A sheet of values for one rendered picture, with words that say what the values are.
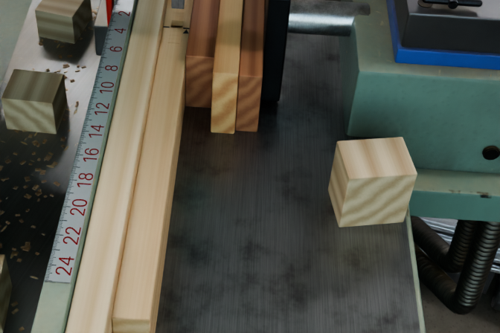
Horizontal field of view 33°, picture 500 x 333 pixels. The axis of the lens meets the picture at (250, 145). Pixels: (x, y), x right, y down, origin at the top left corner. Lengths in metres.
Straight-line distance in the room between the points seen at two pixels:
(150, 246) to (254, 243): 0.08
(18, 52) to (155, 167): 0.34
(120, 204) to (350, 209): 0.14
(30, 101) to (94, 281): 0.30
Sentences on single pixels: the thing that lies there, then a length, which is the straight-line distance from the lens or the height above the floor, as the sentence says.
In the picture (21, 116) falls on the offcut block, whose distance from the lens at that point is 0.74.
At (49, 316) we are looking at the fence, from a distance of 0.44.
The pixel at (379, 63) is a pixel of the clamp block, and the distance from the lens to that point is 0.57.
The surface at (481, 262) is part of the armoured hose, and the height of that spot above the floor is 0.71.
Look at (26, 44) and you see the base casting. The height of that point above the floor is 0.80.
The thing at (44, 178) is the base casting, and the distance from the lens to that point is 0.71.
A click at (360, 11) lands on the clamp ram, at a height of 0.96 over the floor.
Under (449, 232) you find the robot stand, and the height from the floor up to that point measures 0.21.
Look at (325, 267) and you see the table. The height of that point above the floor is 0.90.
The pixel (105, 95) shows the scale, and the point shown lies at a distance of 0.54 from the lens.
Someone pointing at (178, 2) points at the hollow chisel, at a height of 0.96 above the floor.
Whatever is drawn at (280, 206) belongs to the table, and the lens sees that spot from 0.55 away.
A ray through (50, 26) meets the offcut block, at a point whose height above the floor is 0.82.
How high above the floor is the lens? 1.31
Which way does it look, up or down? 45 degrees down
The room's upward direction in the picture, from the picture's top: 5 degrees clockwise
